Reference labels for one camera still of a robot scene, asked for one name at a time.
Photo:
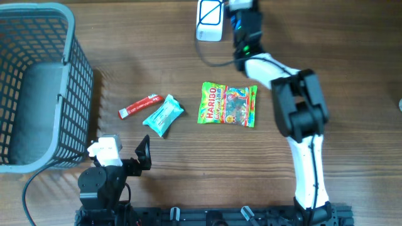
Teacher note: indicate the teal tissue packet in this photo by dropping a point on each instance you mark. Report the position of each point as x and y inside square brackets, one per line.
[162, 118]

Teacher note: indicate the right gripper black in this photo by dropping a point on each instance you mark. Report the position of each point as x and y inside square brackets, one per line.
[228, 11]

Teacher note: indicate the grey plastic shopping basket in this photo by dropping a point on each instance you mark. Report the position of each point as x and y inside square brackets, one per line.
[46, 88]

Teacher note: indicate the black mounting rail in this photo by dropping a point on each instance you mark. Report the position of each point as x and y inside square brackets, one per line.
[271, 216]

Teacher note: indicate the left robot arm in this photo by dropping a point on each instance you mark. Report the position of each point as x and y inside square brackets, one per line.
[101, 186]

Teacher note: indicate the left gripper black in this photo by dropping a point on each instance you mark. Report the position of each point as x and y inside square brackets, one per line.
[142, 152]

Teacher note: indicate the white barcode scanner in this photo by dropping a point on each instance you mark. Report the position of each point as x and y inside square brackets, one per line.
[210, 18]

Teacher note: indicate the green Haribo gummy bag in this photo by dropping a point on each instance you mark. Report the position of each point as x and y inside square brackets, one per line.
[223, 104]

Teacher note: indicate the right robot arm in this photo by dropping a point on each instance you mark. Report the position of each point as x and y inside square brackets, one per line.
[300, 111]

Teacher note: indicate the red stick snack packet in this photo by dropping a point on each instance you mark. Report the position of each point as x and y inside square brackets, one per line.
[140, 105]

